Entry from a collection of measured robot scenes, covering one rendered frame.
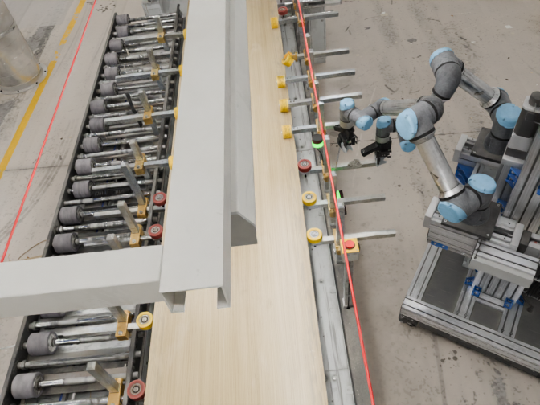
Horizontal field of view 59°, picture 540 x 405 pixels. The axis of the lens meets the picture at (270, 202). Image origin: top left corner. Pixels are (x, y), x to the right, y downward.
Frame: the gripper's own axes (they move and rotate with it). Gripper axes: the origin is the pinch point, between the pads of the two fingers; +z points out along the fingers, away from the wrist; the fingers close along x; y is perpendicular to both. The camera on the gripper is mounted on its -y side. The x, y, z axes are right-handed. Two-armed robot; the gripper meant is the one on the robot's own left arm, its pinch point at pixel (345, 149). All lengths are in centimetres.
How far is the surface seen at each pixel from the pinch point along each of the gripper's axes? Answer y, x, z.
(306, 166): -6.0, -21.5, 8.0
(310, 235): 38, -41, 9
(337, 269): 51, -32, 29
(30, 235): -126, -214, 97
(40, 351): 33, -182, 16
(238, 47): 88, -73, -138
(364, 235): 48, -15, 14
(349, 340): 88, -46, 30
